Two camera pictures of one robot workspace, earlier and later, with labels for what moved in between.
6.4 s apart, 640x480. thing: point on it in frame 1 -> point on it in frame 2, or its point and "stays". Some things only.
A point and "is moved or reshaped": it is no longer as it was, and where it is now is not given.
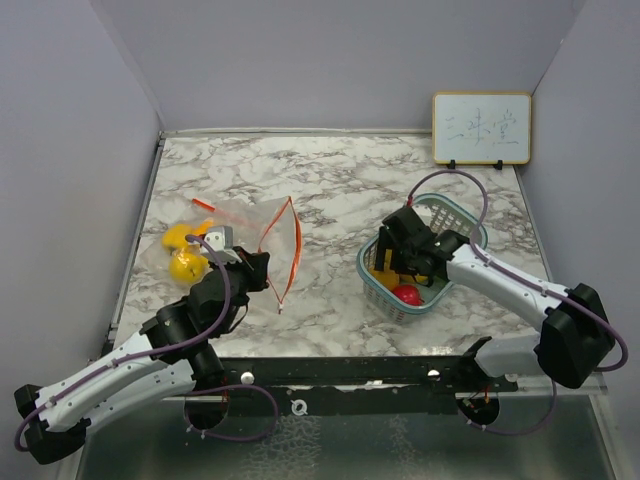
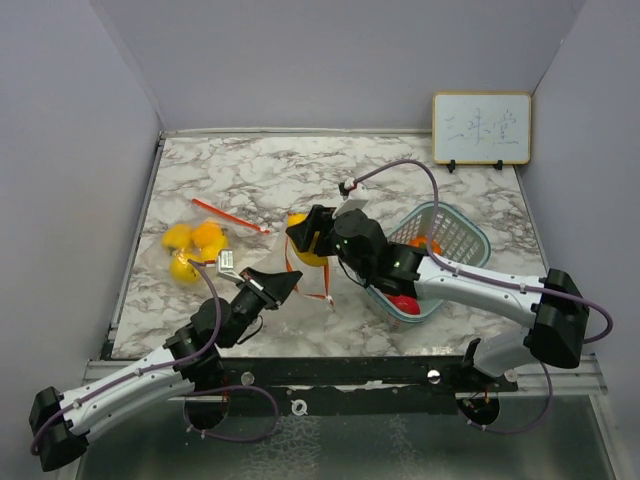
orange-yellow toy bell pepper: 387,276 is moved or reshaped
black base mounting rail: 375,386 stays
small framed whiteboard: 482,128 stays
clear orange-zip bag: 283,243 -> 308,269
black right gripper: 386,242 -> 319,220
